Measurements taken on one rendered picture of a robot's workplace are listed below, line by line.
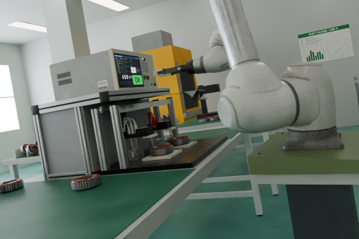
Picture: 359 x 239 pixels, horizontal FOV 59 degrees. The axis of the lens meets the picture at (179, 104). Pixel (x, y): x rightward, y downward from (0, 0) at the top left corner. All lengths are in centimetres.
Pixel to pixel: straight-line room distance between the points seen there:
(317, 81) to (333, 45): 568
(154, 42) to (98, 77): 414
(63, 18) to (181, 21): 268
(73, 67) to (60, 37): 418
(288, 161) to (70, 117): 97
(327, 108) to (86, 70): 109
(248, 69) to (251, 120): 16
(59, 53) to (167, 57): 187
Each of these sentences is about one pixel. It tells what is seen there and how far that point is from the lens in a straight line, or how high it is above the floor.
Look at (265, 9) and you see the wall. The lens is 687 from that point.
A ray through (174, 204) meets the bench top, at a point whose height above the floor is 71.
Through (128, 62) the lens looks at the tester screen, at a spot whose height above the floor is 126.
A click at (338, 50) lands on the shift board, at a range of 674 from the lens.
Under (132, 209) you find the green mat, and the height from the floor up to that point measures 75.
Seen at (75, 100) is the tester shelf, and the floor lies 110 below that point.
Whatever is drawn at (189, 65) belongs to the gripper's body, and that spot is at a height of 119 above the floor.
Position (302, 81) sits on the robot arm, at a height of 101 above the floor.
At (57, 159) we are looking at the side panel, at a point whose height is 84.
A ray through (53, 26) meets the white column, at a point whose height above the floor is 263.
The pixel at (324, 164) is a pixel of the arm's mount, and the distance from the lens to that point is 99.
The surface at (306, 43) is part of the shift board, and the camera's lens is 672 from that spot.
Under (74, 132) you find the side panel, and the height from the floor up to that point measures 96.
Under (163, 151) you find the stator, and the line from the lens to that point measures 148.
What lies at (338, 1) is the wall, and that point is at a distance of 687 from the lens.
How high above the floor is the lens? 102
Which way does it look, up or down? 1 degrees down
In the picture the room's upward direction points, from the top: 10 degrees counter-clockwise
